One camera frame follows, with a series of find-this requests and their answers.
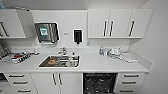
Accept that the stainless steel dishwasher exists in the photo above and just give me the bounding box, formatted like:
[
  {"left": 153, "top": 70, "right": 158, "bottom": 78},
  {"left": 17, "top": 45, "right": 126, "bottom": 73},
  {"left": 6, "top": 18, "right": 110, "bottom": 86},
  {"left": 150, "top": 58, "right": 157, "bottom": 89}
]
[{"left": 82, "top": 72, "right": 118, "bottom": 94}]

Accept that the clear small bottle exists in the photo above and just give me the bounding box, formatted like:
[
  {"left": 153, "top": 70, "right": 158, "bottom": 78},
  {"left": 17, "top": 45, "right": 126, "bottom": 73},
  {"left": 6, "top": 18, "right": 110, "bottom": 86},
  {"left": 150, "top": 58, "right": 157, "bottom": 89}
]
[{"left": 103, "top": 49, "right": 108, "bottom": 56}]

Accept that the chrome faucet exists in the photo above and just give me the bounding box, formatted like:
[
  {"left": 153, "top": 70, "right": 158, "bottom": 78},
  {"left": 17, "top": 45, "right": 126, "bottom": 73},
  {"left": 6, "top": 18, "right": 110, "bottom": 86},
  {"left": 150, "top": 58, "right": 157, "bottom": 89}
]
[{"left": 58, "top": 47, "right": 68, "bottom": 56}]

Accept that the steel paper towel dispenser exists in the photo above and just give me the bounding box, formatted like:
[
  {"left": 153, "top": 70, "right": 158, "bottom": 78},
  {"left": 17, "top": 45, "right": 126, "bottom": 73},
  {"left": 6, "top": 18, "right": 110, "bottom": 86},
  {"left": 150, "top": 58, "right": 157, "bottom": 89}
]
[{"left": 34, "top": 22, "right": 60, "bottom": 45}]

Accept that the brown bowl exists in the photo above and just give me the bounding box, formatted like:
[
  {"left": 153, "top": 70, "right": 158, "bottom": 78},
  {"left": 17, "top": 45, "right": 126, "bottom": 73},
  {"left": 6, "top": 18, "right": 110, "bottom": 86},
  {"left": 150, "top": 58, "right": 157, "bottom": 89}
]
[{"left": 48, "top": 57, "right": 60, "bottom": 66}]

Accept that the white base cabinet door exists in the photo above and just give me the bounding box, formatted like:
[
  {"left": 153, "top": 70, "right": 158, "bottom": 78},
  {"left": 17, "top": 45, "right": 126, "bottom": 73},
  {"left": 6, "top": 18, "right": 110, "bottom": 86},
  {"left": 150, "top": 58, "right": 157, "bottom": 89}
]
[
  {"left": 58, "top": 73, "right": 83, "bottom": 94},
  {"left": 31, "top": 73, "right": 59, "bottom": 94}
]

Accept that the stainless steel sink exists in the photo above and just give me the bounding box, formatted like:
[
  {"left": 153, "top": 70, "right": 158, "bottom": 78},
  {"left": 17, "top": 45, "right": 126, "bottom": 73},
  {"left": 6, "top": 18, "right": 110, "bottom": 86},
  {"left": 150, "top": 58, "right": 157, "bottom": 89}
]
[{"left": 38, "top": 54, "right": 81, "bottom": 69}]

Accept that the teal dispenser sticker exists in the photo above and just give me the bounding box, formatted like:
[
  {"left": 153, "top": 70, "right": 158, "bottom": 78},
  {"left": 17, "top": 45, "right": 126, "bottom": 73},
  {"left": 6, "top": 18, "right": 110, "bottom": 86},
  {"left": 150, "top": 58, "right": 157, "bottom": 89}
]
[{"left": 39, "top": 27, "right": 49, "bottom": 37}]

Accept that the built-in black microwave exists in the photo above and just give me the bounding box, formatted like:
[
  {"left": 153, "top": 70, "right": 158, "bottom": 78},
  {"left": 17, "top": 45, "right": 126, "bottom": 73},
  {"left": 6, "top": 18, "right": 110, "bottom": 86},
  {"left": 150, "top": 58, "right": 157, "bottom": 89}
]
[{"left": 0, "top": 73, "right": 8, "bottom": 83}]

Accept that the blue spray bottle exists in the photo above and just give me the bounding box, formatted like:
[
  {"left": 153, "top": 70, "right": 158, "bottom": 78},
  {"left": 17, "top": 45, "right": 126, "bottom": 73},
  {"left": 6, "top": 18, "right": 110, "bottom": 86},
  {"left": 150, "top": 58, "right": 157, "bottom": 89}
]
[{"left": 0, "top": 1, "right": 6, "bottom": 10}]

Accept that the black wall soap dispenser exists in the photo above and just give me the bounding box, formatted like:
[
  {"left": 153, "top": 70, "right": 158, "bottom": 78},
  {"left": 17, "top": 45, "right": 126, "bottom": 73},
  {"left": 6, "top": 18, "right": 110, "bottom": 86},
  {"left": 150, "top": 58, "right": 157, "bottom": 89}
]
[{"left": 73, "top": 28, "right": 83, "bottom": 46}]

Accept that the black cabinet bar handle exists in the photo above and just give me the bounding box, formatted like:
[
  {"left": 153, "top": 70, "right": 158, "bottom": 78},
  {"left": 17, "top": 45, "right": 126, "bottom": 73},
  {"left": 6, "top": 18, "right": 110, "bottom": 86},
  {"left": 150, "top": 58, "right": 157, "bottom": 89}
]
[
  {"left": 0, "top": 21, "right": 9, "bottom": 37},
  {"left": 102, "top": 20, "right": 108, "bottom": 37},
  {"left": 0, "top": 22, "right": 3, "bottom": 36},
  {"left": 128, "top": 20, "right": 136, "bottom": 37},
  {"left": 109, "top": 20, "right": 114, "bottom": 37}
]

